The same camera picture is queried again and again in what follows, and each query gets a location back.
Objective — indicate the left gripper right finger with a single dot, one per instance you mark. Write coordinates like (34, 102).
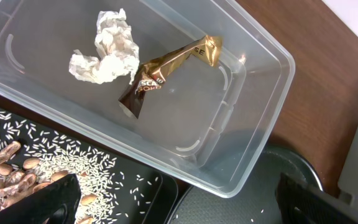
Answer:
(299, 202)

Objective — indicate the clear plastic waste bin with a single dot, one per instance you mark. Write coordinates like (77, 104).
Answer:
(206, 125)

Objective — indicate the black rectangular tray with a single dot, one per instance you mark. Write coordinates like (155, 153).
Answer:
(129, 186)

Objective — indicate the round black serving tray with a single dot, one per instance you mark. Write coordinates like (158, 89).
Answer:
(255, 203)

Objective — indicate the white tissue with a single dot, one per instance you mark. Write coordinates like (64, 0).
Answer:
(118, 53)

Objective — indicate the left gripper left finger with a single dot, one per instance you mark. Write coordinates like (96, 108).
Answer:
(56, 203)

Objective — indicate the gold snack wrapper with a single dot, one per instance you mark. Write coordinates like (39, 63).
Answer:
(152, 75)

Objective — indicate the food scraps and rice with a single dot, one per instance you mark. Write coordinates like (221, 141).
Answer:
(42, 168)

